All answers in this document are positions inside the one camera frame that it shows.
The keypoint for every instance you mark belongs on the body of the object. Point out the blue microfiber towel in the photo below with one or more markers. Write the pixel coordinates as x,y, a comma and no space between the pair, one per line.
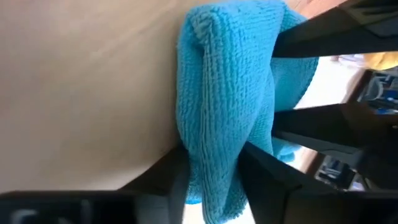
224,93

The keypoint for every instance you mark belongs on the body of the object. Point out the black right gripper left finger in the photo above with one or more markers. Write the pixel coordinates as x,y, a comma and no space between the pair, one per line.
174,174

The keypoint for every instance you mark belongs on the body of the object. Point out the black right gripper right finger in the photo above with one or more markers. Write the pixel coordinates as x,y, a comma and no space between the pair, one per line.
264,180

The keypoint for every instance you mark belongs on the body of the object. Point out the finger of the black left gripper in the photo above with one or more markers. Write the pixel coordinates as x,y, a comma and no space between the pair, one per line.
326,124
326,40

